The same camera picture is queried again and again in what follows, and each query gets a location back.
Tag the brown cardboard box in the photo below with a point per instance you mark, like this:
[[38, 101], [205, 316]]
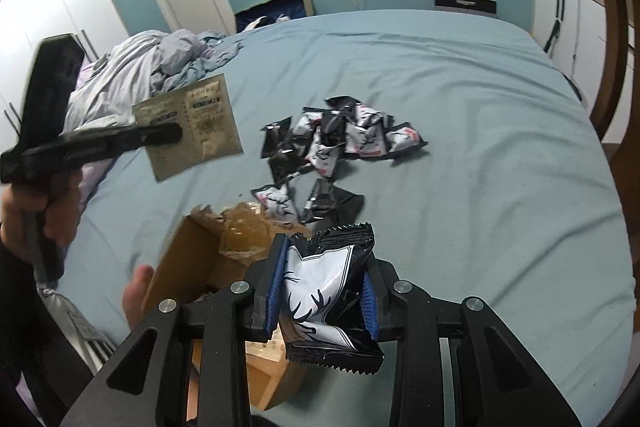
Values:
[[185, 252]]

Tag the person's left hand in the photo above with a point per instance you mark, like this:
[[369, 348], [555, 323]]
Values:
[[65, 207]]

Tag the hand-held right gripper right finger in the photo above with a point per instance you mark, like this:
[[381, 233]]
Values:
[[369, 302]]

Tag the beige printed paper sachet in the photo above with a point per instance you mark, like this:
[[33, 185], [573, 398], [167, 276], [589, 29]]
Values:
[[210, 122]]

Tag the white cabinet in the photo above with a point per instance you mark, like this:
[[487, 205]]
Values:
[[575, 27]]

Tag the black bag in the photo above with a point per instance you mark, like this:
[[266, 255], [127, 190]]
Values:
[[465, 3]]

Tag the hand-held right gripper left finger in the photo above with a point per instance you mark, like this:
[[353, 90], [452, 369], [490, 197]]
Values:
[[277, 277]]

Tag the grey crumpled duvet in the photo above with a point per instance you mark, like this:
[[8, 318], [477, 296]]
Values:
[[135, 67]]

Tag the white striped cloth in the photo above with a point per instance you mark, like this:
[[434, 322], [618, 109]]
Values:
[[75, 322]]

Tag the black white snack packet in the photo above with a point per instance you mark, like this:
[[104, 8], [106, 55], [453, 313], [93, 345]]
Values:
[[320, 287]]

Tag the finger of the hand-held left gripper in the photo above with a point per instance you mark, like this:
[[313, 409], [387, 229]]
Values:
[[160, 133]]

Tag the person's left forearm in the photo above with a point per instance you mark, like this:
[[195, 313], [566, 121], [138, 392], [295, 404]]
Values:
[[25, 357]]

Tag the lavender blanket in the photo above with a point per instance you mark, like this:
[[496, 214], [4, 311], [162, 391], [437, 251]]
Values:
[[92, 179]]

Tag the pile of snack packets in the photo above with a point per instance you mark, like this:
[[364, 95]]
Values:
[[350, 132]]

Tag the brown wooden chair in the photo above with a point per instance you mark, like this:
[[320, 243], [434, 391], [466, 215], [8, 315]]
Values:
[[617, 57]]

